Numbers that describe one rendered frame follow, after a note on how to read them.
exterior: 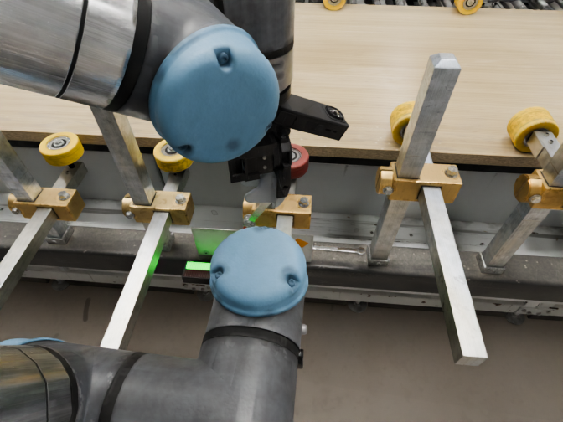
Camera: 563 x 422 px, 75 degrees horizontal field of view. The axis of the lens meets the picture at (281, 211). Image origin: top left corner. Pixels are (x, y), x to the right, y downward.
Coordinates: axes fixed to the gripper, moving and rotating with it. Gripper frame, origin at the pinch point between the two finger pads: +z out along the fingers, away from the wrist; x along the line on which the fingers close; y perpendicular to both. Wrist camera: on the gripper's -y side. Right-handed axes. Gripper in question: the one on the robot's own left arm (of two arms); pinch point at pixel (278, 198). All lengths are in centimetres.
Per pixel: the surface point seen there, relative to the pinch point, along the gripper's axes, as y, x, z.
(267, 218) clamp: 0.0, -8.3, 14.3
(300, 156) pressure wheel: -9.6, -18.0, 8.7
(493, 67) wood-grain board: -73, -40, 9
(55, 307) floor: 81, -54, 99
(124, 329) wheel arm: 27.3, 7.8, 14.5
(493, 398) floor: -72, 24, 99
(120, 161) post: 24.3, -18.0, 1.9
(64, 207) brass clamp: 39.5, -22.7, 14.9
